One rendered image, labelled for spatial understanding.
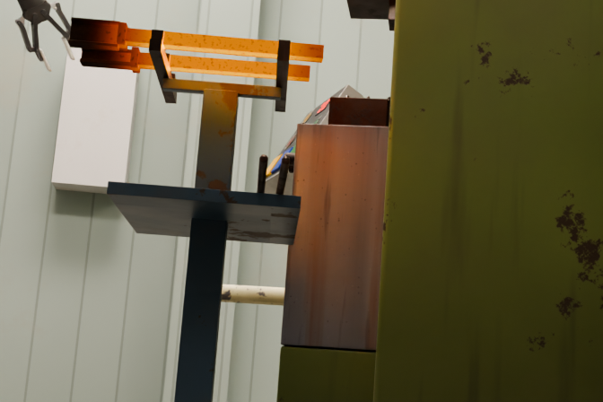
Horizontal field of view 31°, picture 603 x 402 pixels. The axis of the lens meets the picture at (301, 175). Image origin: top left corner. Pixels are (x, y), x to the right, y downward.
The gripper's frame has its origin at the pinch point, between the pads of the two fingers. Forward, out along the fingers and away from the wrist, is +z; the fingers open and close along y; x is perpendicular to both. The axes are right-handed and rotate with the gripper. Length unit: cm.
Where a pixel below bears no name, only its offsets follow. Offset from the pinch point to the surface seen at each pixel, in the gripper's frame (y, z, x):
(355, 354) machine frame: -3, 33, 147
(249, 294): -5, 51, 83
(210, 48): 1, -34, 142
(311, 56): -12, -27, 150
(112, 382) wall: 15, 209, -152
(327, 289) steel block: -5, 23, 138
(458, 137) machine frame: -29, -6, 160
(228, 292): -1, 49, 80
